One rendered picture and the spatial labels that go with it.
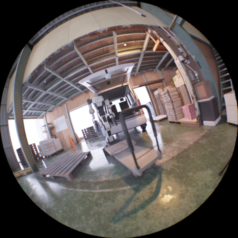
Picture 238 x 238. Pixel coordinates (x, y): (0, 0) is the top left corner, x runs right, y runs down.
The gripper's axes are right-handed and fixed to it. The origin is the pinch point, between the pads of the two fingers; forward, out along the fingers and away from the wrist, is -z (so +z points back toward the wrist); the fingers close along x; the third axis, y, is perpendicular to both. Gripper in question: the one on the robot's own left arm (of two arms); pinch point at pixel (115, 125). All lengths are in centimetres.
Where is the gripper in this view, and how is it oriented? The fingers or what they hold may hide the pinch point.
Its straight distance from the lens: 195.7
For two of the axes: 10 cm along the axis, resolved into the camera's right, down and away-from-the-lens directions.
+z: -3.8, -9.1, 1.7
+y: 8.9, -3.0, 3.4
